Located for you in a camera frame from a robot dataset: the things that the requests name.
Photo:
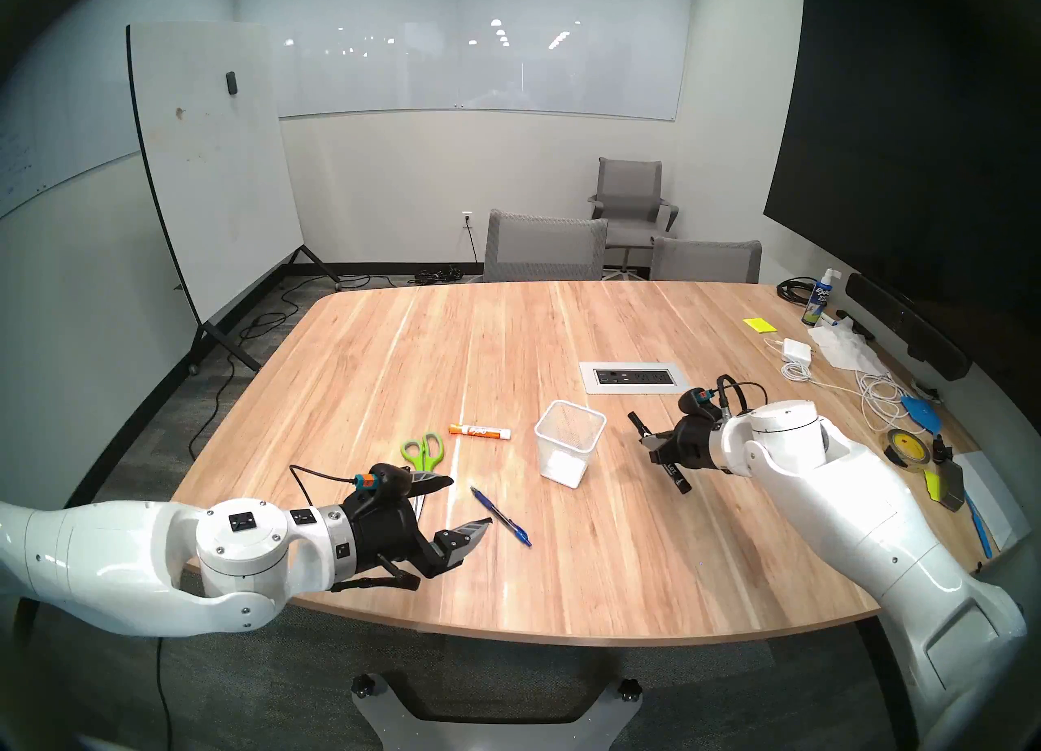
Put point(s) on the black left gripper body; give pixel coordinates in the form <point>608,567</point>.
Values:
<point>390,534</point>

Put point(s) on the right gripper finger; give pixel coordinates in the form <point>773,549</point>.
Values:
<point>664,457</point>
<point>657,436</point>

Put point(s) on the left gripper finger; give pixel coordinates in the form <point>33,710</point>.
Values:
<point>431,483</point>
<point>457,546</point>

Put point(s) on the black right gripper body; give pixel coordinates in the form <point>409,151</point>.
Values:
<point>695,444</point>

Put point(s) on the black permanent marker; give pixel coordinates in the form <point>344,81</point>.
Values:
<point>686,484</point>

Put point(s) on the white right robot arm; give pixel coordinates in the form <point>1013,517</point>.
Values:
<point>854,513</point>

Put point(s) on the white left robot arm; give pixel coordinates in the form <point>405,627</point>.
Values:
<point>106,562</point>

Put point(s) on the blue ballpoint pen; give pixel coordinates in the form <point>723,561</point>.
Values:
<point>504,520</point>

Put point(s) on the orange white Expo marker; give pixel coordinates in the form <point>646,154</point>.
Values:
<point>480,432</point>

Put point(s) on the white mesh pen holder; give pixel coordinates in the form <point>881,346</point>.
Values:
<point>561,469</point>

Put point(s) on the grey table outlet panel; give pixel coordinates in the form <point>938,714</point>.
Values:
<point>634,377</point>

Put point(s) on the yellow sticky note pad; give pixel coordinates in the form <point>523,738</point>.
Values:
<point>759,325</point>

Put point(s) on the white power adapter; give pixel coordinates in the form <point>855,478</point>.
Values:
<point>798,350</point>

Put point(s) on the crumpled white tissue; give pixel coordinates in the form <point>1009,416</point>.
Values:
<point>842,347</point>

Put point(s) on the grey mesh office chair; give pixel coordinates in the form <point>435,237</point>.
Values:
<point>545,249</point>
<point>707,261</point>

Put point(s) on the Expo cleaner spray bottle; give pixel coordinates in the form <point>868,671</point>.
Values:
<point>816,306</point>

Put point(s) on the yellow black tape roll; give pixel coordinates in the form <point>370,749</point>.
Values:
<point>904,442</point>

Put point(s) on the blue flat object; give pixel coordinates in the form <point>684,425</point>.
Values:
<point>923,414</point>

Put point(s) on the small yellow note piece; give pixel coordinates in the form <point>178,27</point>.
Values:
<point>932,485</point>

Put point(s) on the black video sound bar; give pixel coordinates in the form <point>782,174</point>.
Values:
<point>903,322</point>

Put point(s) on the grey office chair with armrests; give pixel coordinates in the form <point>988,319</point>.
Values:
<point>628,188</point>

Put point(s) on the dark grey small box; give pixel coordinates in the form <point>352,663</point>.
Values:
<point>951,483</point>

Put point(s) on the white paper sheet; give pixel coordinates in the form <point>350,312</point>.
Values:
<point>996,497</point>

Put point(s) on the rolling whiteboard on stand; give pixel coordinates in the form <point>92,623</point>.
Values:
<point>211,164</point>

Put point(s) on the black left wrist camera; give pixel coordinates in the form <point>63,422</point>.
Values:
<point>392,479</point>

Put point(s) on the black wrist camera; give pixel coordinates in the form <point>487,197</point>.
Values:
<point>693,404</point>
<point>392,479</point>

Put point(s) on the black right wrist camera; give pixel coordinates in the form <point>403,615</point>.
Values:
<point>693,404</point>

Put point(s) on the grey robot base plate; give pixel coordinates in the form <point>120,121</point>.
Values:
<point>496,733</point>

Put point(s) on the large black wall screen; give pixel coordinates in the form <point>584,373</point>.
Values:
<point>895,148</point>

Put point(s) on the large wall glass board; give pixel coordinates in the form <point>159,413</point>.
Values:
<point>472,66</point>

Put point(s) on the side wall glass board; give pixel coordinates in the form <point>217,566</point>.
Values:
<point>41,148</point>

